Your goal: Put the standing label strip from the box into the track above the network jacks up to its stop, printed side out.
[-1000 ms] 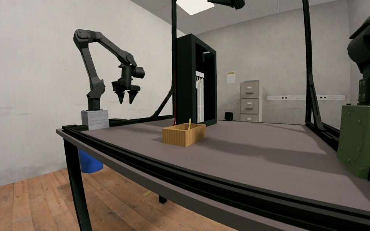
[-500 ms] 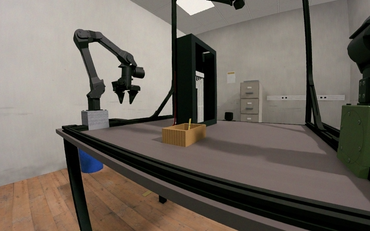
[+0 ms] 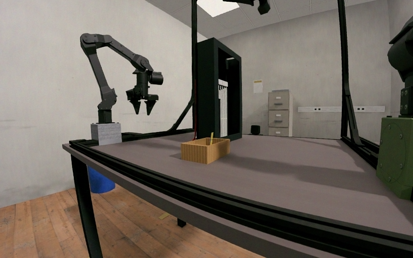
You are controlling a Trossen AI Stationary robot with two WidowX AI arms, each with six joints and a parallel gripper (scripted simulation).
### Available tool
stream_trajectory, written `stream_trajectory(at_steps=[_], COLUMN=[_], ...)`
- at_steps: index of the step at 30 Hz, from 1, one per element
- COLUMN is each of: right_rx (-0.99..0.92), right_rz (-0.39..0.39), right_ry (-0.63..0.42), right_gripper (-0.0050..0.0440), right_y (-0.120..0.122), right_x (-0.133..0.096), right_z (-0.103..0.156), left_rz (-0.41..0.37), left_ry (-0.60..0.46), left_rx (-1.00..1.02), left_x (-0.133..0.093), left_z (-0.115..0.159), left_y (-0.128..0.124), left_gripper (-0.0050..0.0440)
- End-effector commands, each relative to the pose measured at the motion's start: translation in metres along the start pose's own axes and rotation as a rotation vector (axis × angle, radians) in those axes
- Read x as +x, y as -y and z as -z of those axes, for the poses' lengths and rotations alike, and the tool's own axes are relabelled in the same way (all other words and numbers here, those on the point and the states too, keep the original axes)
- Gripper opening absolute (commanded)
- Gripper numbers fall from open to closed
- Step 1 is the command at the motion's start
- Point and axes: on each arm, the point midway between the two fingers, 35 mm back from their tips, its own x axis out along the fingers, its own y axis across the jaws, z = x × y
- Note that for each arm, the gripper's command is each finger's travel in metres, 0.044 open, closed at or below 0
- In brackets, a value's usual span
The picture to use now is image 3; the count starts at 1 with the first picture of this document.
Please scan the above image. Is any black rack frame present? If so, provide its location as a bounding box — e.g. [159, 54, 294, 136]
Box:
[197, 37, 242, 142]

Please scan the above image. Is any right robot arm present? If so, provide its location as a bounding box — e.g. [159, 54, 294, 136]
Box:
[80, 33, 163, 124]

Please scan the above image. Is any tan open box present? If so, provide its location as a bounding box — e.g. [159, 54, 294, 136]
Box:
[181, 138, 230, 164]

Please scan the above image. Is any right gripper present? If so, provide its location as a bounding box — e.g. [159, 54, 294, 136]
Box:
[127, 83, 159, 115]

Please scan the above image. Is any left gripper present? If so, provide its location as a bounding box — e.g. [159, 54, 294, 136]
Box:
[222, 0, 270, 15]

